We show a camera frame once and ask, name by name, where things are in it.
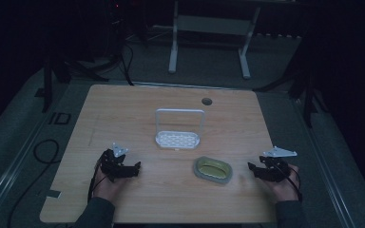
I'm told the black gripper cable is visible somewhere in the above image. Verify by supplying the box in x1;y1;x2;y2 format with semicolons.
279;162;303;202
86;158;106;203

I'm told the black tripod stand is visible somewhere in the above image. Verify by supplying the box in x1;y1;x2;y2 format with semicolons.
253;37;329;129
41;18;110;114

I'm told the black hanging cable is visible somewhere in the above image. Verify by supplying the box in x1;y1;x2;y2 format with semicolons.
120;41;135;86

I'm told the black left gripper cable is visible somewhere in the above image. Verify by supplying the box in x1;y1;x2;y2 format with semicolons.
86;158;106;203

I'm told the black floor cable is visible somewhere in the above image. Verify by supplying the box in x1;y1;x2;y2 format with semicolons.
7;138;62;228

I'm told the grey tape strip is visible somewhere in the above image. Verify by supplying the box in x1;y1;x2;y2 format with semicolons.
46;189;62;200

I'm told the person's left hand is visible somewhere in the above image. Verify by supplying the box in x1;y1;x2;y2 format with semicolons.
92;164;128;203

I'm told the person's right hand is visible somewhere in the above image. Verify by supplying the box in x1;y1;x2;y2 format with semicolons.
267;163;301;204

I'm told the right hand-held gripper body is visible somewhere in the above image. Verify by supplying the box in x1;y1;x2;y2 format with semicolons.
259;145;298;183

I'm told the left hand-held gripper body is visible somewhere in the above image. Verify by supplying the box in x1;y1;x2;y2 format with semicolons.
99;142;130;183

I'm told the white metal stand frame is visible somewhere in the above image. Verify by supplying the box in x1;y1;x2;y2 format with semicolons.
167;0;262;80

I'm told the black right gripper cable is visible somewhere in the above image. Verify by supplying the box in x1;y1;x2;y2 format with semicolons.
279;162;303;202

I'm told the white soap rack with handle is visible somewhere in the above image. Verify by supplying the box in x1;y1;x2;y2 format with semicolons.
154;108;206;151

